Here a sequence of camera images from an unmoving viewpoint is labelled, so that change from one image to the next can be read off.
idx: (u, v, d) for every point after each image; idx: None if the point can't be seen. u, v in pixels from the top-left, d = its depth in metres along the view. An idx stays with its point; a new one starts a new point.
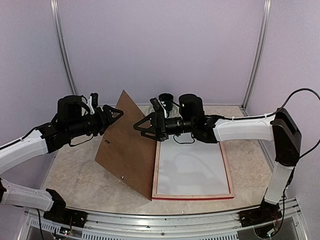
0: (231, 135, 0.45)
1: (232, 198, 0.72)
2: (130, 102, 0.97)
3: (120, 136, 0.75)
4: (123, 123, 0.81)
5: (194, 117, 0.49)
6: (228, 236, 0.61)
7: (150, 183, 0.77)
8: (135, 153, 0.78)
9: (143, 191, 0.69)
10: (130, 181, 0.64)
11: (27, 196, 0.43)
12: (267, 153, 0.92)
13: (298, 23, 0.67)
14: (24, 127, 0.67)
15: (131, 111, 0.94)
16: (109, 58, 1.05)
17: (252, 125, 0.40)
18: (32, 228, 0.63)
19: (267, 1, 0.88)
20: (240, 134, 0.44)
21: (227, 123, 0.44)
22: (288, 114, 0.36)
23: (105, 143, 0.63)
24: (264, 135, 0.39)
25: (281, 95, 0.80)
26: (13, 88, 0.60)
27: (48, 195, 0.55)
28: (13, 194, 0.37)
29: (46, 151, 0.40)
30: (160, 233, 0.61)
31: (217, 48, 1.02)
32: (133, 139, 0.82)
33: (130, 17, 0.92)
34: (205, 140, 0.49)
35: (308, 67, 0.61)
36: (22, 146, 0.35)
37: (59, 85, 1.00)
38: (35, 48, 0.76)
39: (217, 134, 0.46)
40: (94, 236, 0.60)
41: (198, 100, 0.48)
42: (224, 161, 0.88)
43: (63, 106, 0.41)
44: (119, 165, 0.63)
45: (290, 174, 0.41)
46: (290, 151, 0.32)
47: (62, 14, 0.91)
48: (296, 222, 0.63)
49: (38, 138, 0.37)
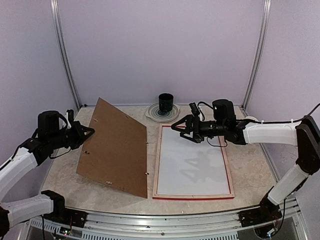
0: (259, 138, 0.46)
1: (233, 198, 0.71)
2: (107, 107, 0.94)
3: (102, 144, 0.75)
4: (104, 130, 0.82)
5: (225, 119, 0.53)
6: (228, 236, 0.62)
7: (144, 180, 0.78)
8: (122, 157, 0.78)
9: (135, 190, 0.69)
10: (118, 184, 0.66)
11: (30, 207, 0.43)
12: (267, 152, 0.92)
13: (298, 23, 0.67)
14: (23, 128, 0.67)
15: (113, 117, 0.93)
16: (109, 58, 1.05)
17: (279, 129, 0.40)
18: (32, 228, 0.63)
19: (267, 1, 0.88)
20: (267, 138, 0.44)
21: (257, 126, 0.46)
22: (313, 122, 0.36)
23: (84, 154, 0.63)
24: (289, 140, 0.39)
25: (281, 95, 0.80)
26: (13, 88, 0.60)
27: (43, 197, 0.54)
28: (18, 213, 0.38)
29: (36, 164, 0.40)
30: (160, 233, 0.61)
31: (217, 48, 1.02)
32: (117, 142, 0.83)
33: (131, 17, 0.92)
34: (233, 141, 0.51)
35: (308, 68, 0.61)
36: (15, 164, 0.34)
37: (59, 85, 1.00)
38: (35, 48, 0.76)
39: (246, 136, 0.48)
40: (94, 236, 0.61)
41: (229, 103, 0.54)
42: (224, 161, 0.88)
43: (44, 119, 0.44)
44: (104, 171, 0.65)
45: (300, 181, 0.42)
46: (312, 157, 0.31)
47: (62, 14, 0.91)
48: (296, 222, 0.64)
49: (26, 153, 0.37)
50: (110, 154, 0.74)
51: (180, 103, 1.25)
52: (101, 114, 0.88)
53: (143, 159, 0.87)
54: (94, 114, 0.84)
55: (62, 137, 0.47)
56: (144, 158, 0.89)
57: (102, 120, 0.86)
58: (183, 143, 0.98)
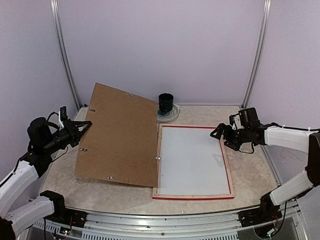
0: (276, 141, 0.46)
1: (233, 198, 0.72)
2: (106, 92, 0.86)
3: (102, 135, 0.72)
4: (105, 118, 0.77)
5: (248, 123, 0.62)
6: (228, 236, 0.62)
7: (151, 166, 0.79)
8: (124, 147, 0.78)
9: (140, 180, 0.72)
10: (121, 178, 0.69)
11: (33, 212, 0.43)
12: (267, 152, 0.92)
13: (298, 23, 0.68)
14: (23, 128, 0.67)
15: (114, 102, 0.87)
16: (109, 58, 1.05)
17: (293, 135, 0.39)
18: (31, 228, 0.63)
19: (267, 1, 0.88)
20: (285, 142, 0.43)
21: (278, 129, 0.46)
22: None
23: (82, 152, 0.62)
24: (301, 147, 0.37)
25: (281, 95, 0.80)
26: (13, 88, 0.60)
27: (43, 198, 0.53)
28: (22, 221, 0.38)
29: (37, 176, 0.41)
30: (160, 233, 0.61)
31: (218, 47, 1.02)
32: (120, 130, 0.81)
33: (131, 18, 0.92)
34: (255, 140, 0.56)
35: (308, 68, 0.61)
36: (17, 178, 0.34)
37: (59, 86, 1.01)
38: (35, 48, 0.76)
39: (266, 137, 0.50)
40: (94, 236, 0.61)
41: (252, 110, 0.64)
42: (225, 161, 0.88)
43: (33, 133, 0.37)
44: (105, 168, 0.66)
45: (302, 190, 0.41)
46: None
47: (62, 14, 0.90)
48: (296, 222, 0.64)
49: (27, 166, 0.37)
50: (111, 146, 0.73)
51: (180, 103, 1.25)
52: (99, 100, 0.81)
53: (147, 144, 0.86)
54: (92, 101, 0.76)
55: (56, 143, 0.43)
56: (149, 143, 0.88)
57: (101, 105, 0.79)
58: (183, 143, 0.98)
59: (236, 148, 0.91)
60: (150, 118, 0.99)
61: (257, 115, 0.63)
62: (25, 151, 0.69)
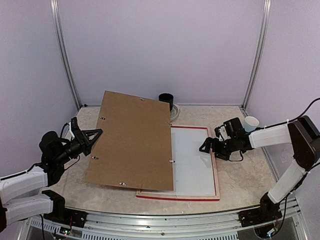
0: (261, 143, 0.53)
1: (219, 200, 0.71)
2: (115, 101, 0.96)
3: (111, 141, 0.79)
4: (113, 125, 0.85)
5: (233, 131, 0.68)
6: (228, 236, 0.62)
7: (166, 169, 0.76)
8: (136, 151, 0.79)
9: (156, 185, 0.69)
10: (134, 184, 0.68)
11: (26, 206, 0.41)
12: (267, 152, 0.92)
13: (298, 22, 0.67)
14: (21, 129, 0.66)
15: (123, 108, 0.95)
16: (109, 58, 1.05)
17: (277, 128, 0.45)
18: (32, 228, 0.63)
19: (267, 1, 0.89)
20: (269, 140, 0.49)
21: (260, 131, 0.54)
22: (309, 122, 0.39)
23: (93, 160, 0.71)
24: (285, 138, 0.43)
25: (281, 95, 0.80)
26: (12, 88, 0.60)
27: (44, 196, 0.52)
28: (16, 211, 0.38)
29: (45, 183, 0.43)
30: (160, 233, 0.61)
31: (218, 47, 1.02)
32: (130, 134, 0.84)
33: (132, 18, 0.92)
34: (242, 147, 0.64)
35: (308, 67, 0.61)
36: (29, 176, 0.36)
37: (59, 86, 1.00)
38: (34, 48, 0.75)
39: (252, 141, 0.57)
40: (94, 236, 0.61)
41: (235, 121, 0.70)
42: (213, 163, 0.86)
43: (44, 148, 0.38)
44: (116, 173, 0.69)
45: (298, 180, 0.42)
46: (306, 149, 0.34)
47: (62, 14, 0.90)
48: (296, 222, 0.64)
49: (41, 171, 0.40)
50: (122, 152, 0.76)
51: (180, 103, 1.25)
52: (109, 109, 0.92)
53: (162, 147, 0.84)
54: (101, 111, 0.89)
55: (68, 153, 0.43)
56: (164, 145, 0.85)
57: (110, 114, 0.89)
58: (183, 143, 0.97)
59: (226, 158, 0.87)
60: (165, 119, 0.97)
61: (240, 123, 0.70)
62: (25, 152, 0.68)
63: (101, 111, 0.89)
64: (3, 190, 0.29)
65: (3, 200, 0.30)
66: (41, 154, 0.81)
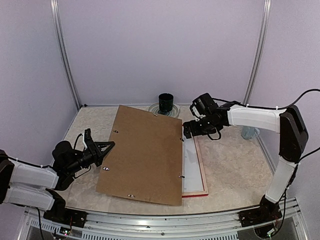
0: (243, 122, 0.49)
1: (207, 195, 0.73)
2: (127, 112, 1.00)
3: (124, 154, 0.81)
4: (126, 139, 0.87)
5: (205, 109, 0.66)
6: (228, 236, 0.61)
7: (176, 183, 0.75)
8: (146, 163, 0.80)
9: (164, 198, 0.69)
10: (142, 196, 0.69)
11: (30, 195, 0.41)
12: (267, 153, 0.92)
13: (298, 22, 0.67)
14: (22, 128, 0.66)
15: (135, 120, 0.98)
16: (109, 58, 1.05)
17: (263, 114, 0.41)
18: (32, 228, 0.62)
19: (267, 1, 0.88)
20: (252, 123, 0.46)
21: (242, 109, 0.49)
22: (297, 112, 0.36)
23: (104, 171, 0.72)
24: (270, 126, 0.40)
25: (282, 95, 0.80)
26: (12, 88, 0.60)
27: (47, 193, 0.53)
28: (20, 194, 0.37)
29: (53, 185, 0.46)
30: (160, 233, 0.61)
31: (217, 47, 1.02)
32: (141, 148, 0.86)
33: (131, 18, 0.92)
34: (219, 122, 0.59)
35: (308, 67, 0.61)
36: (43, 171, 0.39)
37: (59, 86, 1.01)
38: (34, 47, 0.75)
39: (230, 118, 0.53)
40: (94, 236, 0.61)
41: (206, 96, 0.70)
42: (199, 157, 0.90)
43: (57, 156, 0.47)
44: (125, 185, 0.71)
45: (292, 174, 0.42)
46: (293, 146, 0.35)
47: (62, 14, 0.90)
48: (296, 222, 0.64)
49: (54, 172, 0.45)
50: (133, 165, 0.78)
51: (180, 103, 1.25)
52: (122, 121, 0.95)
53: (172, 162, 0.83)
54: (115, 124, 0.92)
55: (80, 162, 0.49)
56: (174, 158, 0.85)
57: (123, 126, 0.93)
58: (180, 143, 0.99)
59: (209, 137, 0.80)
60: (175, 134, 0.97)
61: (211, 98, 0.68)
62: (25, 151, 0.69)
63: (114, 123, 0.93)
64: (17, 169, 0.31)
65: (11, 179, 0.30)
66: (41, 154, 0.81)
